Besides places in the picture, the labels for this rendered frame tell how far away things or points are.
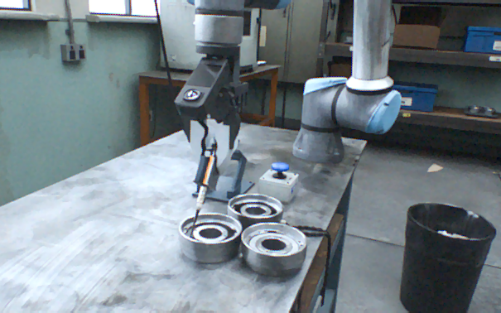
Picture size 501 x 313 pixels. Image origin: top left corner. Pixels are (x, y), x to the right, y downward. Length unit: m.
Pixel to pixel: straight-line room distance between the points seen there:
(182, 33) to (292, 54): 1.75
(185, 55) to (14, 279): 2.54
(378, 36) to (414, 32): 3.03
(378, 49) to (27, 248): 0.84
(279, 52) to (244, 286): 4.07
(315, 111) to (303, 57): 3.37
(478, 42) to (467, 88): 0.66
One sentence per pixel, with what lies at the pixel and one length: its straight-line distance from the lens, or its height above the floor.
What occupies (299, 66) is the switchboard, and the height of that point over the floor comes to 0.74.
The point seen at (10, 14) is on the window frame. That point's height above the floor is 1.13.
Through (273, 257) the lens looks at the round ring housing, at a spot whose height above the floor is 0.84.
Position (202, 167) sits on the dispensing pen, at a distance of 0.69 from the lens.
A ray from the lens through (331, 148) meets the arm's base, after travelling 1.20.
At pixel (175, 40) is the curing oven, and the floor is 1.01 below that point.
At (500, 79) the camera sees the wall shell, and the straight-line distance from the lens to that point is 4.71.
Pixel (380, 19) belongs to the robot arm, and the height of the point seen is 1.19.
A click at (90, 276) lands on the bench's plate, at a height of 0.80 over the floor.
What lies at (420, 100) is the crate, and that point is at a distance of 4.17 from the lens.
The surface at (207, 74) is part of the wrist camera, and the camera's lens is 0.63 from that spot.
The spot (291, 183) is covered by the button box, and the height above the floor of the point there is 0.84.
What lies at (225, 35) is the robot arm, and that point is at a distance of 0.65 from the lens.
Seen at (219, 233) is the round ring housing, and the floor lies 0.82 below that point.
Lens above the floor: 1.17
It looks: 18 degrees down
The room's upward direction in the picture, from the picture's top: 3 degrees clockwise
